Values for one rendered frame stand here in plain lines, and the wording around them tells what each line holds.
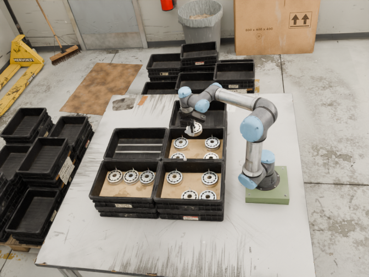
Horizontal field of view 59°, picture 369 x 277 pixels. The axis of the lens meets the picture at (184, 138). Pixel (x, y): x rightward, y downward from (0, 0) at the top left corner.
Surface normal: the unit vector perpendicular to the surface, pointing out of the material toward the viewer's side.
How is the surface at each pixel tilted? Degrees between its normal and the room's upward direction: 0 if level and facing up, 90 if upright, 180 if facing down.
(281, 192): 2
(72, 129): 0
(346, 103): 0
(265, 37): 75
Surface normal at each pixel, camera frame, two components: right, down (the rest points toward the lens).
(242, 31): -0.16, 0.53
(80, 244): -0.13, -0.69
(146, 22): -0.15, 0.72
